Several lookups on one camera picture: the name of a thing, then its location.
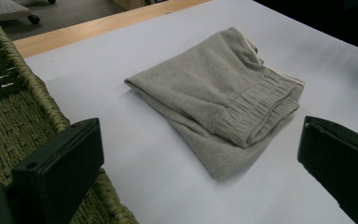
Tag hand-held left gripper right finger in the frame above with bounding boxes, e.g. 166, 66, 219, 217
297, 115, 358, 224

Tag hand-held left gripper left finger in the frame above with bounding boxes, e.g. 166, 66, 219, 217
10, 117, 105, 224

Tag green woven basket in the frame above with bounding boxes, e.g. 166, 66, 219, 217
0, 6, 139, 224

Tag grey pants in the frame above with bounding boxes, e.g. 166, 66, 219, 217
124, 26, 306, 181

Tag white table cover sheet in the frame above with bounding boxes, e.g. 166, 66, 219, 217
24, 0, 358, 224

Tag wooden table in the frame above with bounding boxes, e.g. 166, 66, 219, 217
12, 0, 213, 59

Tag white office chair base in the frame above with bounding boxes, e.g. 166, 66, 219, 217
0, 0, 57, 25

